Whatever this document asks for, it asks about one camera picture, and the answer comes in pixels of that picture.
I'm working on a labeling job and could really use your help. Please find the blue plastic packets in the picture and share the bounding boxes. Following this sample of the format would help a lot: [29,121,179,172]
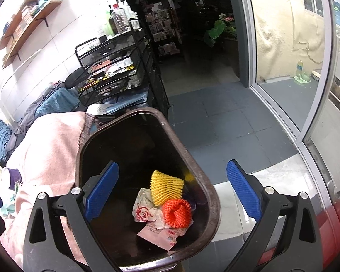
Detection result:
[106,92,149,114]

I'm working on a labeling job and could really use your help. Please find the potted plant with pink flower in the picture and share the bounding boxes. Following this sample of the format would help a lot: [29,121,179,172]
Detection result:
[202,13,237,47]

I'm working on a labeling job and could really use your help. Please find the blue bedding pile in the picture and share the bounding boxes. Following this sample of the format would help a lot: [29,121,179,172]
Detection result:
[0,119,13,168]

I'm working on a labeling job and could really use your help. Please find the red glossy panel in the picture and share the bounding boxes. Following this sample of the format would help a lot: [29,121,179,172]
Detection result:
[314,201,340,272]

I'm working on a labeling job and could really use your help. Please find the yellow foam fruit net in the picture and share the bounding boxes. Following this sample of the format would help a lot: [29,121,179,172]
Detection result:
[150,170,186,207]

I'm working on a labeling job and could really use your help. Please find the group of toiletry bottles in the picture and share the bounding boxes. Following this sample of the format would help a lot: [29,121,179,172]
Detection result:
[98,0,139,39]

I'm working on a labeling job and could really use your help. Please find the wooden wall shelf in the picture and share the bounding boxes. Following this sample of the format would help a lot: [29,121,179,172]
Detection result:
[0,0,58,51]
[2,0,63,68]

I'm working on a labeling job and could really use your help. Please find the glass sliding door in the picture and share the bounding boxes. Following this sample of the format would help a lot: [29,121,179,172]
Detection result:
[235,0,340,204]

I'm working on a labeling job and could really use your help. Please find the grey blanket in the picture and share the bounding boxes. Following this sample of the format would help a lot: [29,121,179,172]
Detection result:
[8,83,63,151]

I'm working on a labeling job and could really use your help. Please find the pink polka dot blanket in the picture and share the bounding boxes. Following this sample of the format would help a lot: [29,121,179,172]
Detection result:
[0,110,94,272]

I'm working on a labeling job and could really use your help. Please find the black mesh cart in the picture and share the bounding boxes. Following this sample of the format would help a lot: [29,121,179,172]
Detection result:
[75,20,170,119]

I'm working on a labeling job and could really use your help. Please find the dark brown trash bin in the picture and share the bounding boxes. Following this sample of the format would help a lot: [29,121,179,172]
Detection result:
[75,108,221,270]

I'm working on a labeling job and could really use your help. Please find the green pet water dispenser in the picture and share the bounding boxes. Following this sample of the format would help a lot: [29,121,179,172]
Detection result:
[293,59,312,85]

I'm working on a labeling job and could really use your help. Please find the orange foam fruit net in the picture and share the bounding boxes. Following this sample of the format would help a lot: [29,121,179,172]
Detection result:
[162,199,194,228]

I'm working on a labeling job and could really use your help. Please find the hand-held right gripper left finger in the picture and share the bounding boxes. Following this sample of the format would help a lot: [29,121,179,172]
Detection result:
[23,160,122,272]

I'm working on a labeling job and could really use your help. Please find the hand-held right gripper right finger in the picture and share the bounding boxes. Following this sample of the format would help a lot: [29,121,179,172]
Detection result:
[225,159,321,272]

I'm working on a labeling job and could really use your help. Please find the display rack of small packets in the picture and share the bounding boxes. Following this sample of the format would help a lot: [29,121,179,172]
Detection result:
[146,4,185,57]

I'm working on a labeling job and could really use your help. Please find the white paper bag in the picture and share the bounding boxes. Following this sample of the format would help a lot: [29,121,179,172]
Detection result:
[133,187,165,223]

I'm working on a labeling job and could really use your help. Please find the pink printed wrapper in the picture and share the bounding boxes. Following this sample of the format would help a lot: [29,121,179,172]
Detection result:
[137,222,187,251]

